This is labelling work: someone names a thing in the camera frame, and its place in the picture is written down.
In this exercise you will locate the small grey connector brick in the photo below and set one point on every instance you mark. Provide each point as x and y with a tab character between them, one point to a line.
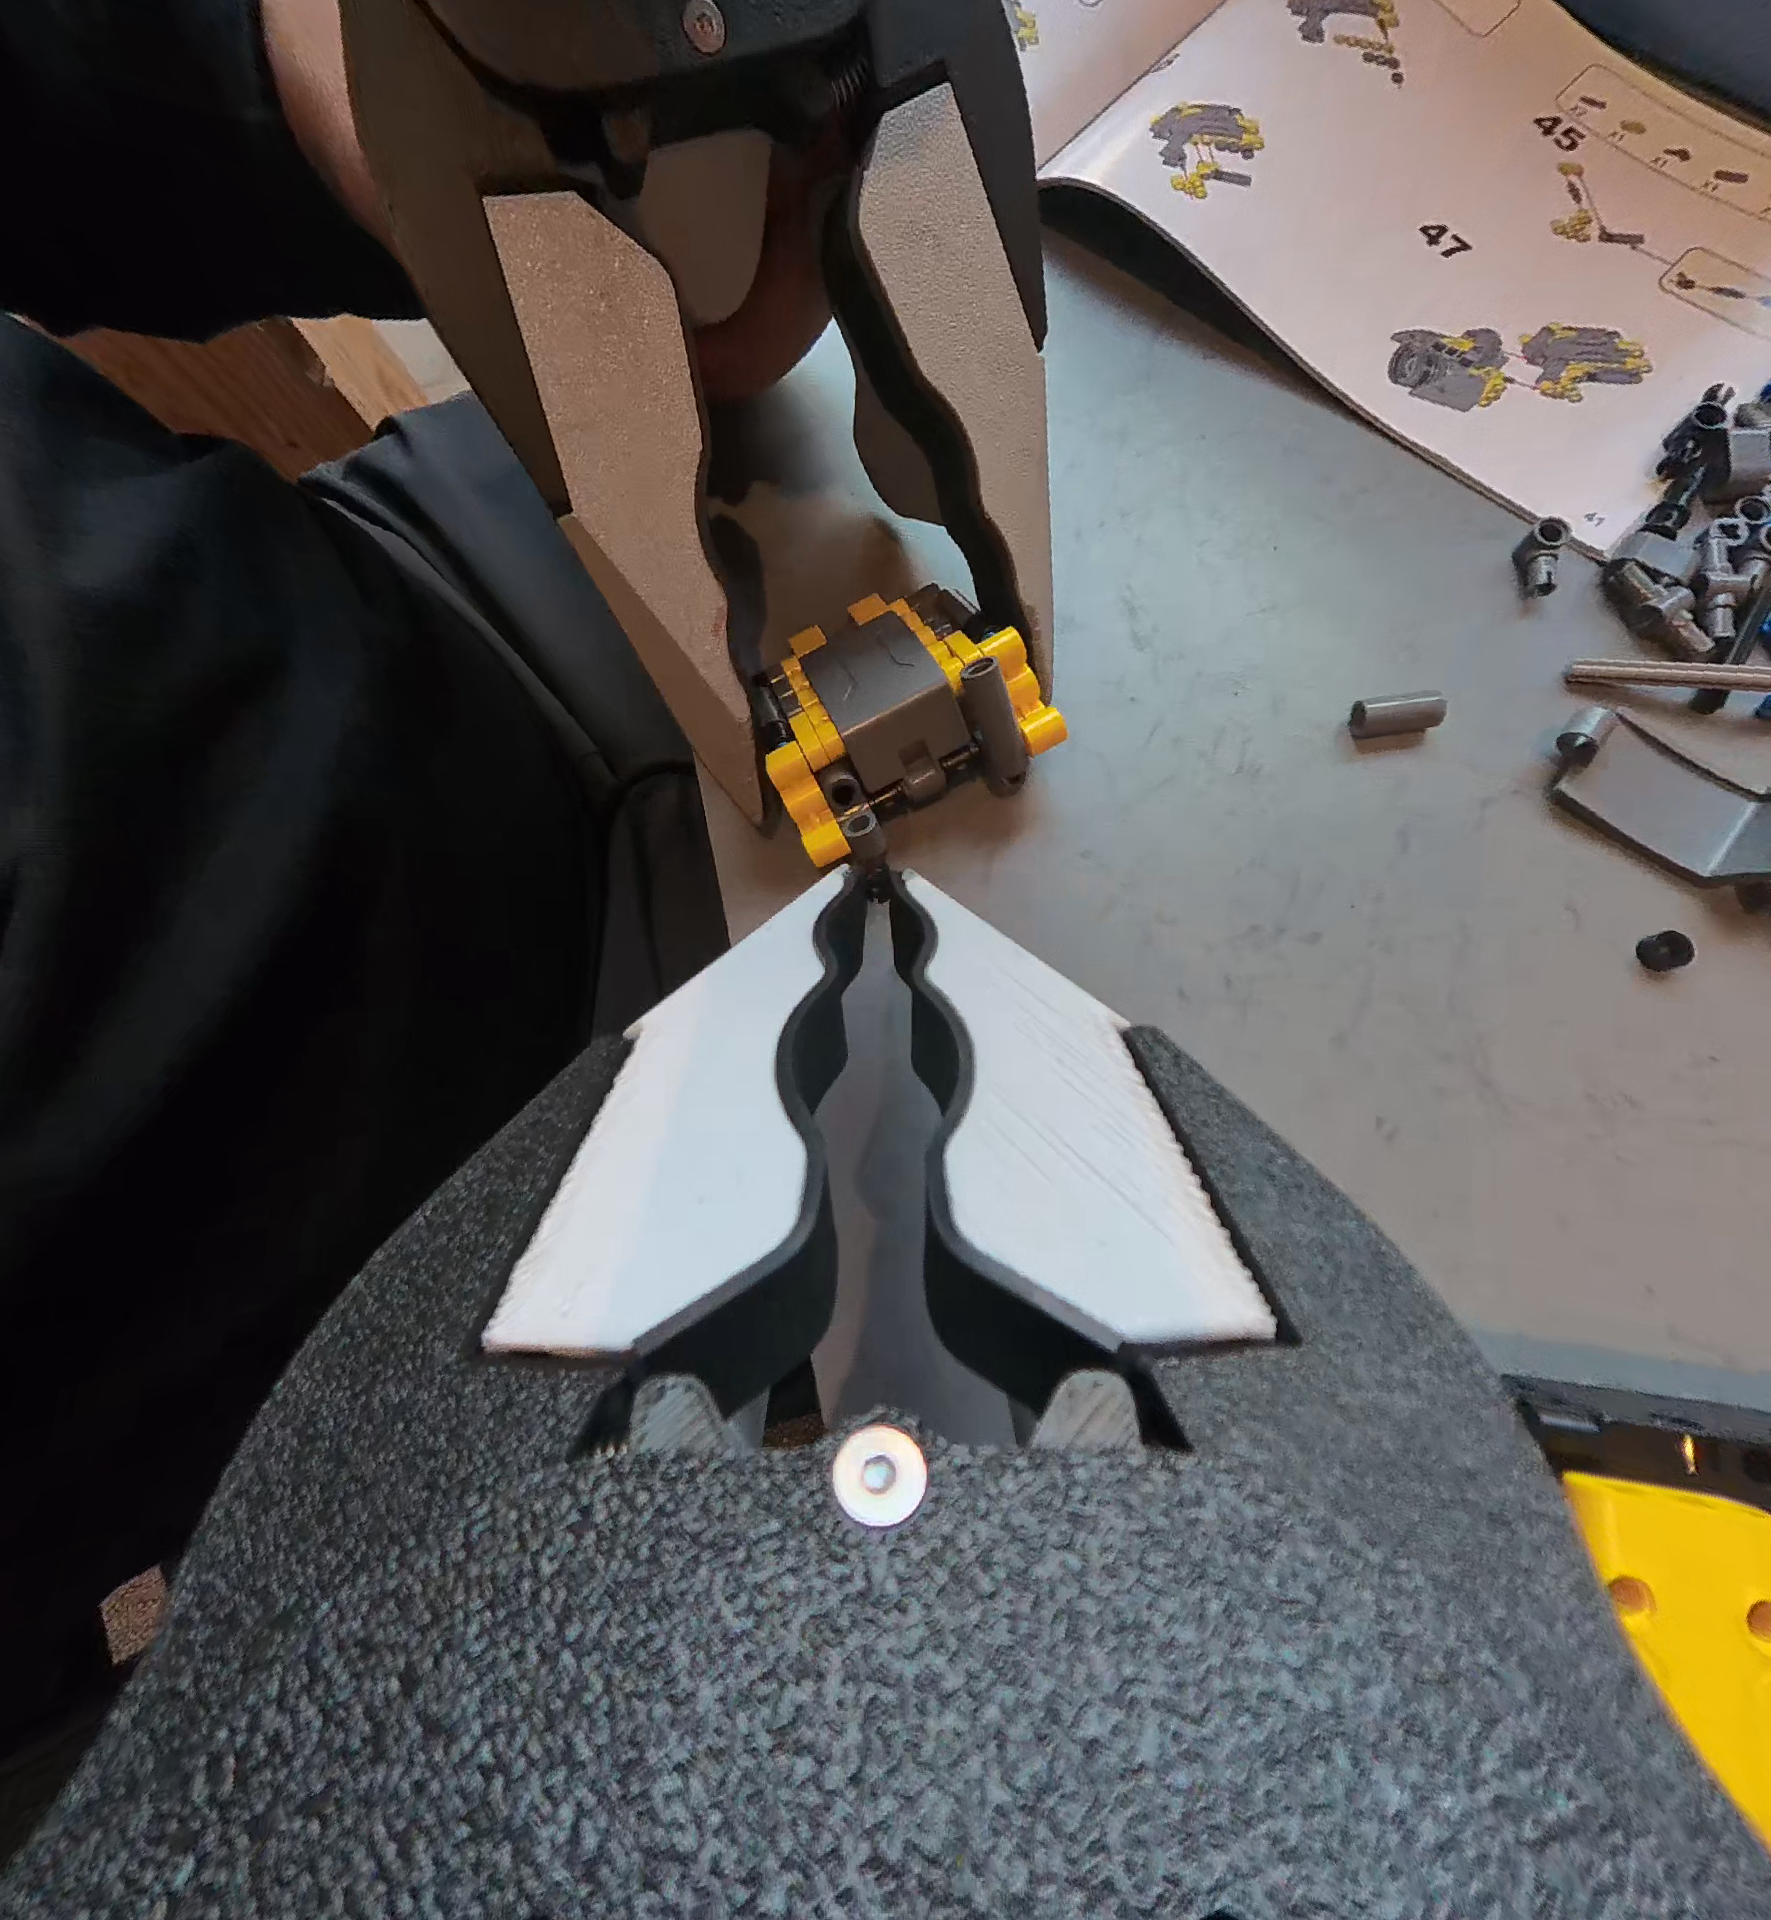
1544	556

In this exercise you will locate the grey curved panel piece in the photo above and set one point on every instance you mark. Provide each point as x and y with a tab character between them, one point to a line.
1680	811

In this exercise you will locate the person's left hand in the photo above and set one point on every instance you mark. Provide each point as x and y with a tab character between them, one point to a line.
312	104

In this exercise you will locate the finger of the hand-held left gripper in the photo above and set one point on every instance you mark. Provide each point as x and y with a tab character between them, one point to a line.
614	450
975	376

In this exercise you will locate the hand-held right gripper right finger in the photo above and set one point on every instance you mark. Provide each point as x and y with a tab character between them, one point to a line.
1079	1200

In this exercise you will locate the small yellow grey brick assembly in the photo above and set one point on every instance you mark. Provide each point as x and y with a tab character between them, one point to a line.
901	697

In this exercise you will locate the small black pin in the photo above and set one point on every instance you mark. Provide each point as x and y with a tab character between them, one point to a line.
868	856

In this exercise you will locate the person's dark sweater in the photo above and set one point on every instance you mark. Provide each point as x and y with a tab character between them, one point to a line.
150	899

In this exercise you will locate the open instruction booklet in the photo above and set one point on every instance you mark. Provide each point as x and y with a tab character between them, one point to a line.
1425	149

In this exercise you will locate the person's left forearm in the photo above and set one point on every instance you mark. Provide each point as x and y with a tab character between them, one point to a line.
104	149

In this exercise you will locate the yellow black brick vehicle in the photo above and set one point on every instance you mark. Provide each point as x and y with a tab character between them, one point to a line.
1697	1576

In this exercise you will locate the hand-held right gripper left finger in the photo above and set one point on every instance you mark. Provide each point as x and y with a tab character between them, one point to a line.
676	1200

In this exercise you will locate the small black bushing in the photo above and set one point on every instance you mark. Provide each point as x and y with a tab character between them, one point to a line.
1666	948

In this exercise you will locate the pile of building bricks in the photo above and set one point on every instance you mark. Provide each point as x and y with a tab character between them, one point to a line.
1755	510

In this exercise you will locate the small grey tube brick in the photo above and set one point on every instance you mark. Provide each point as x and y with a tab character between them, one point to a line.
1397	716

